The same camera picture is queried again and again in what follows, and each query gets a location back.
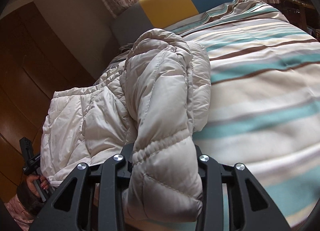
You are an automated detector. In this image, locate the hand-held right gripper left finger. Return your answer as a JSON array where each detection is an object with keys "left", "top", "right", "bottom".
[{"left": 29, "top": 144, "right": 133, "bottom": 231}]

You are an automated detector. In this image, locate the round wooden side table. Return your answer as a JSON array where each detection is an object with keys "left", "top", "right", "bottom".
[{"left": 271, "top": 0, "right": 318, "bottom": 32}]

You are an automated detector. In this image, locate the beige quilted down jacket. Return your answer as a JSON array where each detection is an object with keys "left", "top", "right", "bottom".
[{"left": 40, "top": 28, "right": 212, "bottom": 221}]

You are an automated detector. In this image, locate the person's left forearm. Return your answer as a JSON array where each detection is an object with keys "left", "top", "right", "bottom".
[{"left": 5, "top": 182, "right": 47, "bottom": 230}]

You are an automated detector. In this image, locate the person's left hand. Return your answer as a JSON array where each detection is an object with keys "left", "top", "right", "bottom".
[{"left": 26, "top": 174, "right": 50, "bottom": 198}]

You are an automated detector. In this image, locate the striped bed sheet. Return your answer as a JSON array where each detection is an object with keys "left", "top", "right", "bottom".
[{"left": 107, "top": 0, "right": 320, "bottom": 231}]

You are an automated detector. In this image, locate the brown wooden wardrobe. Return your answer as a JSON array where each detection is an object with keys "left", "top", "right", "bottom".
[{"left": 0, "top": 0, "right": 97, "bottom": 206}]

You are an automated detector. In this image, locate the grey yellow blue headboard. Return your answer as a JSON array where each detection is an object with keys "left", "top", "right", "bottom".
[{"left": 110, "top": 0, "right": 235, "bottom": 44}]

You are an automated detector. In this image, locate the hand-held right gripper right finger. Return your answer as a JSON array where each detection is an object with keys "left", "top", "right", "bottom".
[{"left": 194, "top": 145, "right": 292, "bottom": 231}]

